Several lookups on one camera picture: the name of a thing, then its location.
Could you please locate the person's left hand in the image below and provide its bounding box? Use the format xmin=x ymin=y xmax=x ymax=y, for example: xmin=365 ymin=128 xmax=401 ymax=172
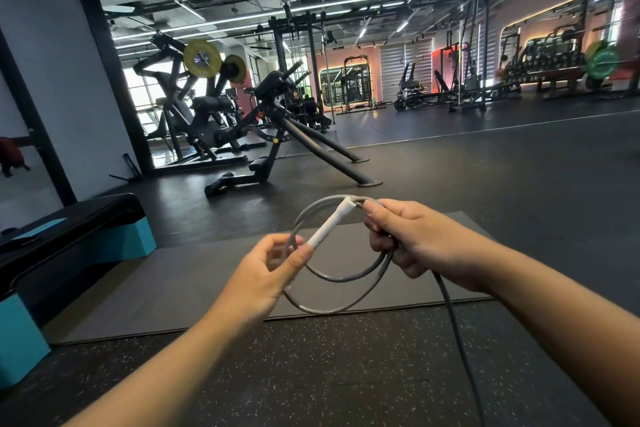
xmin=213 ymin=233 xmax=315 ymax=330

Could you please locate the person's right hand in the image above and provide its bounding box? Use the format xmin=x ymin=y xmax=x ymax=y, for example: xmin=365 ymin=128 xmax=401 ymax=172
xmin=363 ymin=199 xmax=506 ymax=294

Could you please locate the grey jump rope white handle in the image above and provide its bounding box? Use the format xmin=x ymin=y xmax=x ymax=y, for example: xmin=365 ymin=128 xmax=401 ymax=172
xmin=278 ymin=194 xmax=487 ymax=427

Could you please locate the person's left forearm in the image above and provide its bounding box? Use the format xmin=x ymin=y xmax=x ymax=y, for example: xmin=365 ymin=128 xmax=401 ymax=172
xmin=64 ymin=292 xmax=273 ymax=427

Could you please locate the person's right forearm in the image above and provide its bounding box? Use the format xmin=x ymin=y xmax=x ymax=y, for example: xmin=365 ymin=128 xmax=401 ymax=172
xmin=470 ymin=248 xmax=640 ymax=427

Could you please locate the grey exercise mat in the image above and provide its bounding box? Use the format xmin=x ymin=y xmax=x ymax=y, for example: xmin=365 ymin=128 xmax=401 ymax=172
xmin=44 ymin=211 xmax=496 ymax=345

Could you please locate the black back extension bench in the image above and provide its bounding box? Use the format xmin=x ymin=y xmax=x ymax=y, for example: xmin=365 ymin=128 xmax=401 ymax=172
xmin=204 ymin=61 xmax=384 ymax=198

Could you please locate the black adjustable bench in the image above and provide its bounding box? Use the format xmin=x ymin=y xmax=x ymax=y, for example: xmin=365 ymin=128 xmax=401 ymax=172
xmin=393 ymin=61 xmax=453 ymax=112

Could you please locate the black power rack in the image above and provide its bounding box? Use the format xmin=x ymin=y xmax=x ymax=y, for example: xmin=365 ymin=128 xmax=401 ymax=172
xmin=336 ymin=55 xmax=387 ymax=114

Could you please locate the black plate loaded machine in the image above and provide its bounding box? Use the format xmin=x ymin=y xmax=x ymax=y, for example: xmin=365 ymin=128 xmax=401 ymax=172
xmin=132 ymin=33 xmax=268 ymax=177

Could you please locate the small yellow weight plate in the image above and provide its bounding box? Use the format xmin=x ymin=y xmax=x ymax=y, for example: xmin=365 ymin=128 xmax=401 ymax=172
xmin=222 ymin=54 xmax=248 ymax=84

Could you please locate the dumbbell rack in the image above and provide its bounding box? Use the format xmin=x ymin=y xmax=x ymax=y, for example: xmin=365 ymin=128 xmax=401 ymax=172
xmin=497 ymin=24 xmax=588 ymax=92

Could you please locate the black and teal step platform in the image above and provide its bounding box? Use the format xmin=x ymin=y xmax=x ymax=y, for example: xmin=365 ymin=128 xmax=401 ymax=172
xmin=0 ymin=193 xmax=157 ymax=390

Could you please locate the green weight plate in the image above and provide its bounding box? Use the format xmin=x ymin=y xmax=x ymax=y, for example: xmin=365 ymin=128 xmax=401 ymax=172
xmin=584 ymin=40 xmax=622 ymax=81

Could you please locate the black pillar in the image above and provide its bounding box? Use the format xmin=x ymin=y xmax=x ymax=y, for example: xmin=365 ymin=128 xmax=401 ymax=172
xmin=59 ymin=0 xmax=156 ymax=175

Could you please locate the black squat rack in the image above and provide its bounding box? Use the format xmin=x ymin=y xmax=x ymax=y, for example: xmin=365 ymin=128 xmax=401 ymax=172
xmin=545 ymin=0 xmax=640 ymax=102

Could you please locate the black diagonal beam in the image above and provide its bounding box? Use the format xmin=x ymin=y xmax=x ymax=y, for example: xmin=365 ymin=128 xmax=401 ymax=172
xmin=0 ymin=27 xmax=78 ymax=207

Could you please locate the red and black equipment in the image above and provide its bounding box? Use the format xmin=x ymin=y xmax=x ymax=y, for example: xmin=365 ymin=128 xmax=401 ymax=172
xmin=0 ymin=129 xmax=50 ymax=178

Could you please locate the black cable machine tower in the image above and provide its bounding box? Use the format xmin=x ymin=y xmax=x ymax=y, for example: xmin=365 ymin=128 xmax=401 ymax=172
xmin=267 ymin=4 xmax=337 ymax=134

